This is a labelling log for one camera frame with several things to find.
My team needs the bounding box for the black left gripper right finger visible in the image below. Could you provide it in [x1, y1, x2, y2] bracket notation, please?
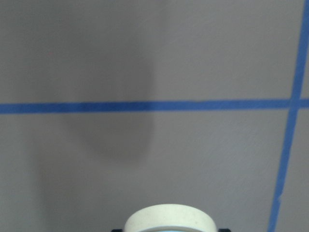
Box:
[217, 228, 230, 232]

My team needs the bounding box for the blue and cream bell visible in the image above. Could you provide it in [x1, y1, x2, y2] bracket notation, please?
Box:
[123, 204, 218, 232]

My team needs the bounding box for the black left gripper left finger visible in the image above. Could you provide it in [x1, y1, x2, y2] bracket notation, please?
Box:
[111, 229, 124, 232]

